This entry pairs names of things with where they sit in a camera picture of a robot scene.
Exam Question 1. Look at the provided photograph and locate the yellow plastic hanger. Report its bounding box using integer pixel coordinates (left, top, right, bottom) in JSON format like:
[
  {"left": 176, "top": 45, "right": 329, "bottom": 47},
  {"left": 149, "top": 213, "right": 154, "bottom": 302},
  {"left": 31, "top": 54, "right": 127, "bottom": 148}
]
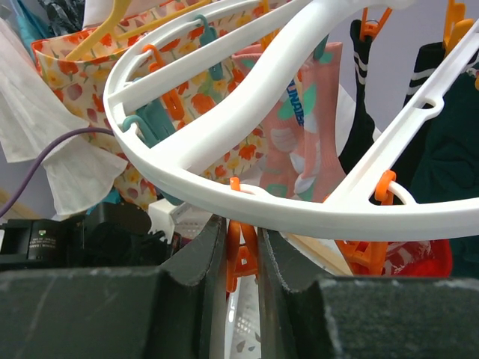
[{"left": 65, "top": 0, "right": 214, "bottom": 61}]

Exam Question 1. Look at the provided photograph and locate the pink patterned sock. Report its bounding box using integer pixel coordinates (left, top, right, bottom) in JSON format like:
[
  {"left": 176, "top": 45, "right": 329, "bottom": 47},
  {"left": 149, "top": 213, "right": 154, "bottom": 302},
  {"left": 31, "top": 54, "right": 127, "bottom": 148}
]
[{"left": 231, "top": 41, "right": 347, "bottom": 201}]

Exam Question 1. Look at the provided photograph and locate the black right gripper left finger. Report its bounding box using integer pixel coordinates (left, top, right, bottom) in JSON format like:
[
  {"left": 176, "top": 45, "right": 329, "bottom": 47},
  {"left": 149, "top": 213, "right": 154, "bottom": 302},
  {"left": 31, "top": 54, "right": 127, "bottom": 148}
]
[{"left": 1, "top": 215, "right": 227, "bottom": 358}]

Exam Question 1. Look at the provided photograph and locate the red white striped sock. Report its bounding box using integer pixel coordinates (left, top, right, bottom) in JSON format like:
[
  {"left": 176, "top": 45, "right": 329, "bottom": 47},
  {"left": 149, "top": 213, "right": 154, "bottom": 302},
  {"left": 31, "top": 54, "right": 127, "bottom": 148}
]
[{"left": 382, "top": 239, "right": 453, "bottom": 277}]

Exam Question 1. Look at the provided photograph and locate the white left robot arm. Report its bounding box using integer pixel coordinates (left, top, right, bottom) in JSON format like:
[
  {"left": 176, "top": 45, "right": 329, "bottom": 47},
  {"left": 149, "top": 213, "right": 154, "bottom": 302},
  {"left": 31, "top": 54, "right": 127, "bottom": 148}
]
[{"left": 1, "top": 203, "right": 180, "bottom": 271}]

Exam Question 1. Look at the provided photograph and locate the white round sock hanger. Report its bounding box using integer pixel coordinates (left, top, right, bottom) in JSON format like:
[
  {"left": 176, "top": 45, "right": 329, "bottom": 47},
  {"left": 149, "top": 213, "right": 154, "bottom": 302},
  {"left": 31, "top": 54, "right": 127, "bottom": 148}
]
[{"left": 103, "top": 1, "right": 478, "bottom": 242}]

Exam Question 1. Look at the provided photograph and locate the dark patterned garment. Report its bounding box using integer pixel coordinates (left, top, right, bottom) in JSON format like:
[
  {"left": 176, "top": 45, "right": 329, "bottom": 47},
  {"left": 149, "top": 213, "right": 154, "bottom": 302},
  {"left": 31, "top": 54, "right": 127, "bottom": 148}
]
[{"left": 37, "top": 0, "right": 85, "bottom": 36}]

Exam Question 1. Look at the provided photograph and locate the dark green sock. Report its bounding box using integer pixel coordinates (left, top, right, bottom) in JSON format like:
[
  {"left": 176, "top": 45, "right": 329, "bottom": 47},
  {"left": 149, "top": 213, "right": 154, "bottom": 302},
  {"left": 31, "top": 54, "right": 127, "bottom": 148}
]
[
  {"left": 449, "top": 236, "right": 479, "bottom": 279},
  {"left": 409, "top": 64, "right": 478, "bottom": 203}
]

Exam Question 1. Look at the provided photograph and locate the white shirt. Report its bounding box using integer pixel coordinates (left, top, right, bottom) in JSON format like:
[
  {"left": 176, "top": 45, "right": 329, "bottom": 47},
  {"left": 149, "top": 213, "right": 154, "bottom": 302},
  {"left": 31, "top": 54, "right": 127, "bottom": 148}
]
[{"left": 82, "top": 0, "right": 161, "bottom": 28}]

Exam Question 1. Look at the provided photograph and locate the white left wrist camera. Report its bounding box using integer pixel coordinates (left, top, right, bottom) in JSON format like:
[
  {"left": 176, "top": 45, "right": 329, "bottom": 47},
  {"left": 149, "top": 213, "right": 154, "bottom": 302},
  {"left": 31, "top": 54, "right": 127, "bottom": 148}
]
[{"left": 147, "top": 197, "right": 199, "bottom": 244}]

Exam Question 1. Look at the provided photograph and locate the orange clothespin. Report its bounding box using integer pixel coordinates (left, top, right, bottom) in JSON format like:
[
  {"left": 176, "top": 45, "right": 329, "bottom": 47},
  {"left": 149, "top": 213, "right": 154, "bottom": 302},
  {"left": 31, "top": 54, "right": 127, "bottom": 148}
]
[
  {"left": 225, "top": 177, "right": 259, "bottom": 293},
  {"left": 335, "top": 170, "right": 396, "bottom": 276}
]

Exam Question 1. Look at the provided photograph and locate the white plastic basket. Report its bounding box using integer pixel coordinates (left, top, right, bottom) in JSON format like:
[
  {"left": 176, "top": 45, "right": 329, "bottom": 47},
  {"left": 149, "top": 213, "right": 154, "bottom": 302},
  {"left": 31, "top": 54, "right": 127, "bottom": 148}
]
[{"left": 218, "top": 275, "right": 261, "bottom": 359}]

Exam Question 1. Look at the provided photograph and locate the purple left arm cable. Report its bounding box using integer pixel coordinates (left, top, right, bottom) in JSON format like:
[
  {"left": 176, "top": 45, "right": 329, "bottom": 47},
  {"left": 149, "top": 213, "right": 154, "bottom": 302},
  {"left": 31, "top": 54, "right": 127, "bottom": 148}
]
[{"left": 0, "top": 126, "right": 115, "bottom": 218}]

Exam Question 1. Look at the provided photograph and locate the floral orange tote bag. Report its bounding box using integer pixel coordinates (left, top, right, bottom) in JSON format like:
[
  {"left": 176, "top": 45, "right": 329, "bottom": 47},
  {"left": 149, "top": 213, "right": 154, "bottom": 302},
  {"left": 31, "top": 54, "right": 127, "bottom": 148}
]
[{"left": 31, "top": 1, "right": 267, "bottom": 210}]

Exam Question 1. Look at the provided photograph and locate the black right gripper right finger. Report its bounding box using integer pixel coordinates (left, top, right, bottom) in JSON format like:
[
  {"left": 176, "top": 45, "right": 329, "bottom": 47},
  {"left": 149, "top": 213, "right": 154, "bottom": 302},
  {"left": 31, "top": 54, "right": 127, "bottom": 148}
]
[{"left": 258, "top": 229, "right": 478, "bottom": 358}]

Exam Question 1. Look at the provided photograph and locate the wooden right clothes rack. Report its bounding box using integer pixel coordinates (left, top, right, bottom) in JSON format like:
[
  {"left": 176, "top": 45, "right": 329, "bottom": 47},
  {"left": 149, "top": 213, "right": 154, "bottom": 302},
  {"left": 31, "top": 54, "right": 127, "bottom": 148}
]
[{"left": 286, "top": 233, "right": 353, "bottom": 276}]

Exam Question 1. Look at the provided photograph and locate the teal clothespin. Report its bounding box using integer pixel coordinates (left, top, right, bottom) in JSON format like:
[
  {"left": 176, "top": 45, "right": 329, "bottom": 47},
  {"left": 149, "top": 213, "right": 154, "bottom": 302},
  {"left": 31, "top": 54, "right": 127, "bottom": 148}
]
[{"left": 122, "top": 99, "right": 175, "bottom": 148}]

